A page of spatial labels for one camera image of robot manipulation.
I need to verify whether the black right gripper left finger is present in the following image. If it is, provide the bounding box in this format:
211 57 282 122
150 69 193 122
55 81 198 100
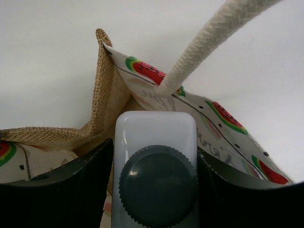
0 139 113 228

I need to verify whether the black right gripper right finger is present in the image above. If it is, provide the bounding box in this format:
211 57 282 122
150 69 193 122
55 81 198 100
197 154 304 228

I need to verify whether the white bottle grey cap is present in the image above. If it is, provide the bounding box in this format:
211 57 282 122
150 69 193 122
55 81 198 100
111 111 200 228

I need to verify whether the burlap watermelon canvas bag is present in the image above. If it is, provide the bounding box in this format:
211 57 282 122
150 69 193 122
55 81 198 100
0 0 294 216

